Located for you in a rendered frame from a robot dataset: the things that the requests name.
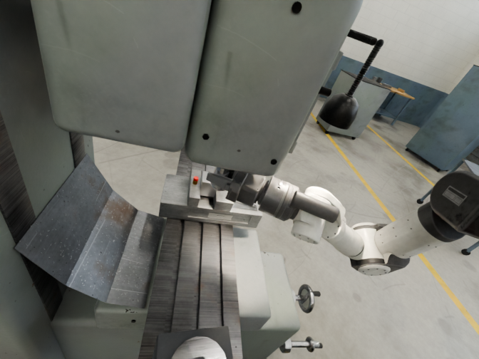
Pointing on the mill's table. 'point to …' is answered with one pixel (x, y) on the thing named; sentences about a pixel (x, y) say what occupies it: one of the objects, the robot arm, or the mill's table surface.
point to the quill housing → (261, 78)
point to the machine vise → (202, 204)
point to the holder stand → (194, 344)
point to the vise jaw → (222, 201)
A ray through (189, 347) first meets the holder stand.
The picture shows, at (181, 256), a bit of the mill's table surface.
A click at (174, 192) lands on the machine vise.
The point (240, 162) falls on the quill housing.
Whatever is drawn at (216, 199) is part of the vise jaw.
